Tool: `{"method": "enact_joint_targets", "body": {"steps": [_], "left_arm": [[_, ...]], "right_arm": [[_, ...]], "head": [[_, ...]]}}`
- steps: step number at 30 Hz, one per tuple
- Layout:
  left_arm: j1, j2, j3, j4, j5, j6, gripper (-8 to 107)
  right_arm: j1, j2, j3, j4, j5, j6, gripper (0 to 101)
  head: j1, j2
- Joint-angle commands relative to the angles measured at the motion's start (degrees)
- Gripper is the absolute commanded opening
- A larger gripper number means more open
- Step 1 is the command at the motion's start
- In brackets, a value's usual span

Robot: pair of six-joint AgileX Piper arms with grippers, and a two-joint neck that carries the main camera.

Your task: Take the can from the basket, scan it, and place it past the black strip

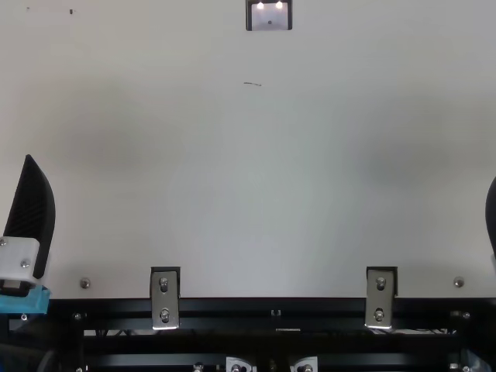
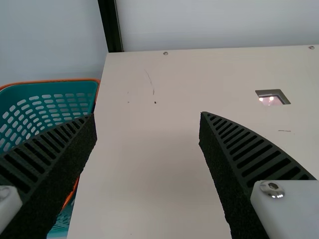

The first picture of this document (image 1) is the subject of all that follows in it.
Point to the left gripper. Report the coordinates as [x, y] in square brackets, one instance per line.
[36, 301]

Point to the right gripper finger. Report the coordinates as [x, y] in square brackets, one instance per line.
[492, 217]

